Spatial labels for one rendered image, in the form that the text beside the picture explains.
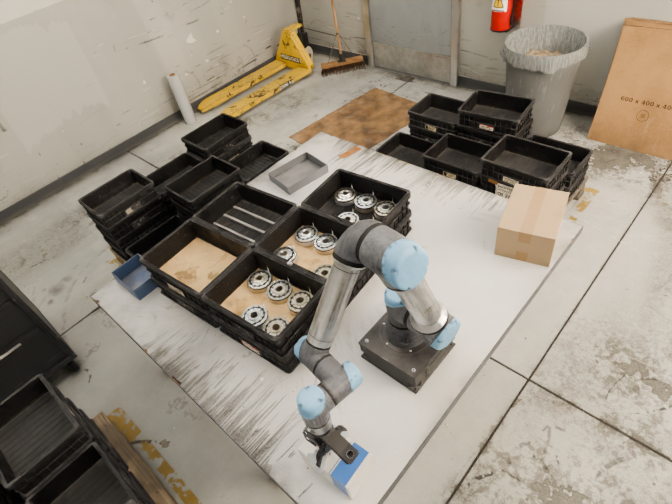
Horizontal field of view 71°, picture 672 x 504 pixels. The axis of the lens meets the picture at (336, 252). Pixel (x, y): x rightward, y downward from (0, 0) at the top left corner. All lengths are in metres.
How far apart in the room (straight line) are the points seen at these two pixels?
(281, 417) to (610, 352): 1.74
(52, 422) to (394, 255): 1.77
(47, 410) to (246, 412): 1.02
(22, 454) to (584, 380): 2.52
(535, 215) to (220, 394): 1.42
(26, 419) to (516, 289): 2.14
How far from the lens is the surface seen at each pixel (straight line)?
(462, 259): 2.09
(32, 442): 2.45
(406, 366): 1.65
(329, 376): 1.32
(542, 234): 2.01
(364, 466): 1.53
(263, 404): 1.78
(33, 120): 4.72
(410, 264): 1.12
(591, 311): 2.92
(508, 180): 2.83
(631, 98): 4.07
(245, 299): 1.91
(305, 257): 1.99
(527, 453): 2.43
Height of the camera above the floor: 2.22
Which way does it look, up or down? 45 degrees down
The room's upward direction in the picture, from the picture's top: 12 degrees counter-clockwise
